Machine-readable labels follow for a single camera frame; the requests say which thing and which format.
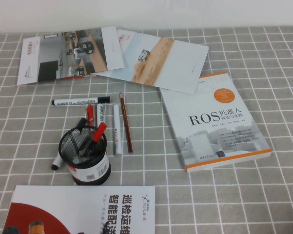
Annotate black mesh pen holder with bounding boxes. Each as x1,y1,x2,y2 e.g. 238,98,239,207
59,125,112,186

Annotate white paint pen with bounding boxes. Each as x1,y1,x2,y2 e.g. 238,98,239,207
112,104,124,157

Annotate red-capped black pen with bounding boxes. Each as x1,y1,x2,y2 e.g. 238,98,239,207
82,122,108,158

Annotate long white marker black cap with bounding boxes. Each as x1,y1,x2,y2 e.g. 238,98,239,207
51,96,111,107

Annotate brochure with office photo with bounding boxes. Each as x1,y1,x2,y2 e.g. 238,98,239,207
17,26,126,86

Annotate red-brown pencil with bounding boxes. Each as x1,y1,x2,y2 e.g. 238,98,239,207
118,92,134,155

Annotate white red AgileX brochure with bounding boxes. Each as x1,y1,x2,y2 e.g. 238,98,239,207
2,185,156,234

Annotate grey checked tablecloth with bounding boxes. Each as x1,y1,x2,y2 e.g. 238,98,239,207
0,24,293,234

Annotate brochure with desert photo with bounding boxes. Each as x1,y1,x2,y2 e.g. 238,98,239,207
95,29,210,95

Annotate white marker with print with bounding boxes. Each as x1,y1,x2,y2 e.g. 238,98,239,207
96,103,107,128

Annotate white marker black ends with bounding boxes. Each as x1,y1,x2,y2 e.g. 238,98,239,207
51,118,87,171

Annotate white orange ROS book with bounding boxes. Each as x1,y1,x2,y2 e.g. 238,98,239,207
159,71,272,174

